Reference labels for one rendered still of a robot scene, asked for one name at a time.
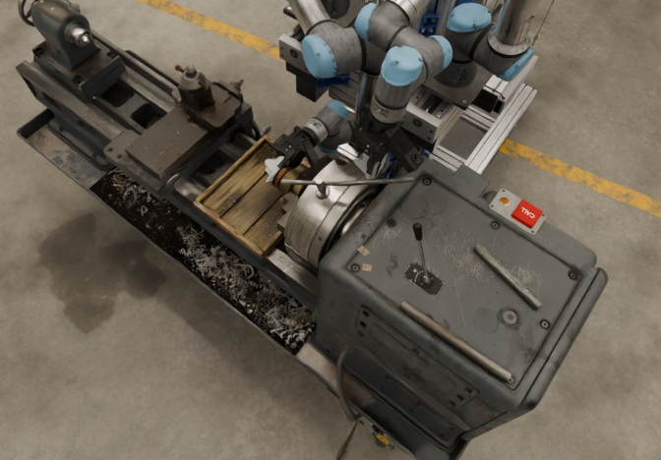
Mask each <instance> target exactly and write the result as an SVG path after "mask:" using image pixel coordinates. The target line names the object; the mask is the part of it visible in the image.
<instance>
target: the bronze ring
mask: <svg viewBox="0 0 661 460"><path fill-rule="evenodd" d="M299 173H300V172H299V171H298V170H296V169H292V168H291V167H289V166H287V165H285V166H282V167H281V168H280V169H279V170H278V171H277V172H276V174H275V175H274V177H273V180H272V185H273V186H274V187H275V188H277V189H278V191H279V192H280V193H281V194H283V195H284V196H285V195H286V194H287V193H288V192H289V191H291V192H292V193H294V194H295V195H296V196H297V197H299V198H300V196H301V195H302V193H303V192H304V191H305V189H306V187H305V186H303V185H286V184H281V183H280V181H281V180H297V178H298V176H299Z"/></svg>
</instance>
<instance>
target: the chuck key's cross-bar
mask: <svg viewBox="0 0 661 460"><path fill-rule="evenodd" d="M403 182H414V177H402V178H387V179H372V180H355V181H337V182H336V181H324V186H353V185H370V184H386V183H403ZM280 183H281V184H286V185H314V186H316V183H315V181H308V180H281V181H280Z"/></svg>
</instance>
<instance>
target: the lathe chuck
mask: <svg viewBox="0 0 661 460"><path fill-rule="evenodd" d="M340 159H341V160H345V161H346V162H347V163H346V164H344V165H343V166H341V165H337V164H336V162H335V161H332V162H331V163H329V164H328V165H327V166H326V167H325V168H323V169H322V170H321V171H320V172H319V173H318V175H317V176H316V177H318V176H320V177H322V178H323V179H324V181H336V182H337V181H355V180H357V179H359V178H360V177H361V176H363V175H365V173H364V172H363V171H362V170H361V169H360V168H359V167H358V166H357V165H356V164H355V163H354V160H352V159H351V158H349V157H348V156H342V157H340ZM316 177H315V178H316ZM315 178H314V179H313V180H312V181H315ZM326 187H327V188H329V190H330V193H329V195H328V196H327V197H325V198H320V197H319V196H318V194H317V190H318V189H317V186H314V185H308V187H307V188H306V189H305V191H304V192H303V193H302V195H301V196H300V198H299V200H298V201H297V203H296V204H295V205H294V207H293V209H292V211H291V213H290V215H289V217H288V220H287V223H286V225H285V229H284V234H283V235H284V237H285V238H289V239H290V241H291V242H292V246H290V245H289V244H288V242H286V241H284V244H285V245H286V246H287V247H288V248H290V249H291V250H292V251H294V252H295V253H296V254H298V255H299V256H300V257H302V258H303V259H305V260H306V261H307V262H309V260H308V255H309V251H310V247H311V244H312V242H313V240H314V237H315V235H316V233H317V231H318V229H319V228H320V226H321V224H322V222H323V221H324V219H325V218H326V216H327V214H328V213H329V211H330V210H331V208H332V207H333V205H334V204H335V203H336V202H337V200H338V199H339V198H340V197H341V195H342V194H343V193H344V192H345V191H346V190H347V189H348V188H349V187H350V186H326Z"/></svg>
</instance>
